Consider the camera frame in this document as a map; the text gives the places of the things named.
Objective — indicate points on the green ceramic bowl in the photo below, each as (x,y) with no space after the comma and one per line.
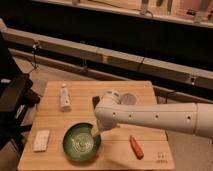
(78,143)

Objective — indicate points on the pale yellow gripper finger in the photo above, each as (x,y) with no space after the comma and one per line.
(95,131)

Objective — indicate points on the white sponge block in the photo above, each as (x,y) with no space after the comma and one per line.
(41,141)

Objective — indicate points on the wooden folding table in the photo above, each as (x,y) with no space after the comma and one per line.
(115,153)

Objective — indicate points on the black rectangular block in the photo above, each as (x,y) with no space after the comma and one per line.
(95,101)

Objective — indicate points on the white tube bottle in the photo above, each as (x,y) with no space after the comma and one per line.
(65,105)

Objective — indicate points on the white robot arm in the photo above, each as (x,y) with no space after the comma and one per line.
(191,118)

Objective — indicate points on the black equipment stand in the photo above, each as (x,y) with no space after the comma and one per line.
(16,97)

